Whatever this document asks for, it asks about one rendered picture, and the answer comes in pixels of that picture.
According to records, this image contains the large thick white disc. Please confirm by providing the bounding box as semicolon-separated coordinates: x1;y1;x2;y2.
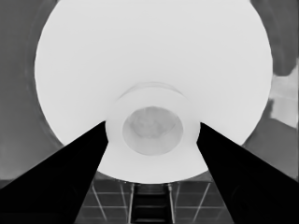
34;0;274;185

